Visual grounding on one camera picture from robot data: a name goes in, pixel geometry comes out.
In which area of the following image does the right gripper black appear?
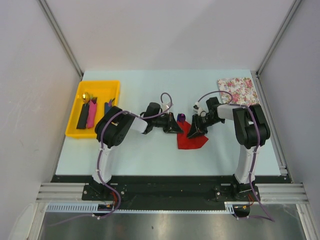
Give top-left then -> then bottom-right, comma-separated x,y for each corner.
187,113 -> 224,139

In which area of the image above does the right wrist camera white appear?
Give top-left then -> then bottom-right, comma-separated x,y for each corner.
192,101 -> 207,117

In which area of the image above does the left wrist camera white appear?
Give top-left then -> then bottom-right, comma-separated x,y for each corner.
161,102 -> 173,113

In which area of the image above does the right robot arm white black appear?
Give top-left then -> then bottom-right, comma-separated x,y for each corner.
187,97 -> 271,201

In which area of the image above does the floral placemat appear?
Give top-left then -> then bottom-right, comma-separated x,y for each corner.
217,77 -> 260,106

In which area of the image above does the navy napkin roll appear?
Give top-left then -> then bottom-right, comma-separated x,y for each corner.
104,98 -> 115,115

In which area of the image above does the red paper napkin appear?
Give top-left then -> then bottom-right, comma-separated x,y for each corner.
177,121 -> 209,150

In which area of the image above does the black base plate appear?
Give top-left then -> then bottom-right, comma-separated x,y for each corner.
51,175 -> 289,211

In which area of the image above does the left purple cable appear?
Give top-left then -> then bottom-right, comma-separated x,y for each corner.
96,92 -> 175,221

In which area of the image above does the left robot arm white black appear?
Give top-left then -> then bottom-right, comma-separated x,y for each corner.
92,102 -> 184,200

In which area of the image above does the purple plastic spoon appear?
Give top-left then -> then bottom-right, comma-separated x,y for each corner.
181,113 -> 186,124

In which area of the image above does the gold spoon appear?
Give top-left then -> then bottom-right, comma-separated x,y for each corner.
82,92 -> 92,104

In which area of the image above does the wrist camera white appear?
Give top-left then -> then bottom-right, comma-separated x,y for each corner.
192,101 -> 207,117
161,102 -> 173,113

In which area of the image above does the pink napkin roll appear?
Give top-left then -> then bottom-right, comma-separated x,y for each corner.
86,100 -> 97,129

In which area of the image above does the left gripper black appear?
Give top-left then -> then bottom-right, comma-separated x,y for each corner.
152,112 -> 184,134

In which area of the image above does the black napkin roll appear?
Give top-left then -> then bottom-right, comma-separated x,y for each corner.
76,103 -> 90,130

